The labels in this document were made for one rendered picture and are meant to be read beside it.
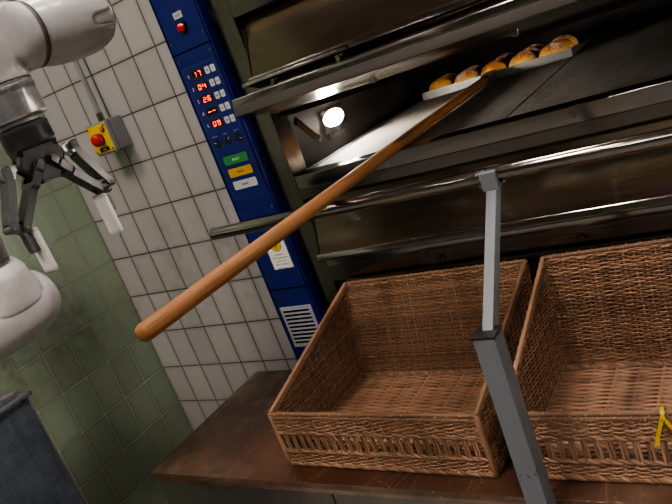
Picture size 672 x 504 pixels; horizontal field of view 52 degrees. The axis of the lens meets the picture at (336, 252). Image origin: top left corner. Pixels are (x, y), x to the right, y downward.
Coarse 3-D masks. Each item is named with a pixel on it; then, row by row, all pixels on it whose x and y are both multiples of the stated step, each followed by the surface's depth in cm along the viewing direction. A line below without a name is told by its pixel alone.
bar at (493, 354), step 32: (544, 160) 120; (576, 160) 117; (384, 192) 139; (416, 192) 135; (256, 224) 158; (480, 352) 116; (512, 384) 117; (512, 416) 118; (512, 448) 121; (544, 480) 123
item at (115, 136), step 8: (104, 120) 212; (112, 120) 214; (120, 120) 217; (88, 128) 216; (96, 128) 214; (104, 128) 213; (112, 128) 214; (120, 128) 216; (104, 136) 214; (112, 136) 213; (120, 136) 216; (128, 136) 218; (104, 144) 216; (112, 144) 214; (120, 144) 215; (128, 144) 218; (96, 152) 219; (104, 152) 217; (112, 152) 216
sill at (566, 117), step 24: (600, 96) 149; (624, 96) 145; (648, 96) 142; (504, 120) 162; (528, 120) 156; (552, 120) 154; (576, 120) 151; (408, 144) 178; (432, 144) 170; (456, 144) 167; (480, 144) 164; (312, 168) 197; (336, 168) 187; (384, 168) 180
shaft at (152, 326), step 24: (456, 96) 210; (432, 120) 190; (360, 168) 155; (336, 192) 144; (288, 216) 132; (312, 216) 137; (264, 240) 123; (240, 264) 116; (192, 288) 108; (216, 288) 111; (168, 312) 102; (144, 336) 98
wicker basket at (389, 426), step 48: (384, 288) 191; (432, 288) 182; (528, 288) 165; (336, 336) 191; (384, 336) 193; (432, 336) 185; (288, 384) 172; (336, 384) 188; (384, 384) 190; (432, 384) 181; (480, 384) 172; (288, 432) 165; (336, 432) 156; (384, 432) 149; (432, 432) 142; (480, 432) 135
